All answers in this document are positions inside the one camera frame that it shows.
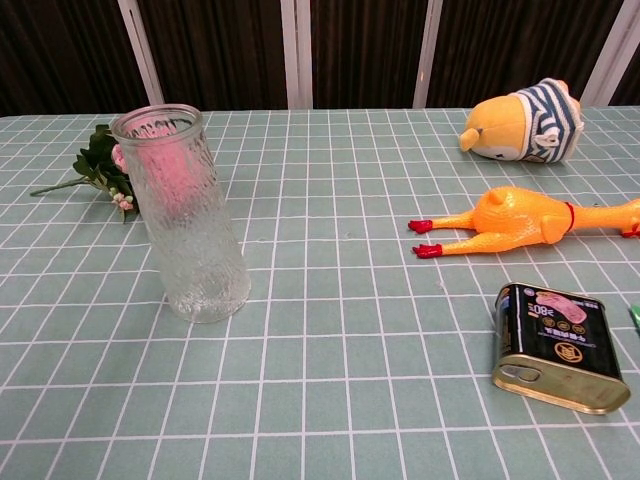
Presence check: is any yellow plush toy striped shirt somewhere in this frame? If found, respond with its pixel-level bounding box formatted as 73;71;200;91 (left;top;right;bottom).
458;77;585;165

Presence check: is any black pleated curtain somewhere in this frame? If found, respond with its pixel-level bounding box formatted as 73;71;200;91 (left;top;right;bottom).
0;0;640;117

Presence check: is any pink artificial rose bouquet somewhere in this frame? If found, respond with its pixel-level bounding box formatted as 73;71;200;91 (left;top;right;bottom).
29;123;211;225

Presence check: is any transparent textured glass vase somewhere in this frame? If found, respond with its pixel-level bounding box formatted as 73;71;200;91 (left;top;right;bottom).
109;103;252;324

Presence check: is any black luncheon meat can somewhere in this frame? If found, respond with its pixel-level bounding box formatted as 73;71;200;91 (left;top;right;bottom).
490;282;632;416

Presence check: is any yellow rubber chicken toy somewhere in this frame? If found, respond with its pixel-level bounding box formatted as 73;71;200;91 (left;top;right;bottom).
407;185;640;260

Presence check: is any white metal frame post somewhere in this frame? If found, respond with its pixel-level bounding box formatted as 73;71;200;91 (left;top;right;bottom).
412;0;445;109
582;0;640;107
117;0;166;106
279;0;314;110

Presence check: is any green checked tablecloth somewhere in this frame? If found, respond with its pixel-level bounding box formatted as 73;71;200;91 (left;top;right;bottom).
0;104;640;480

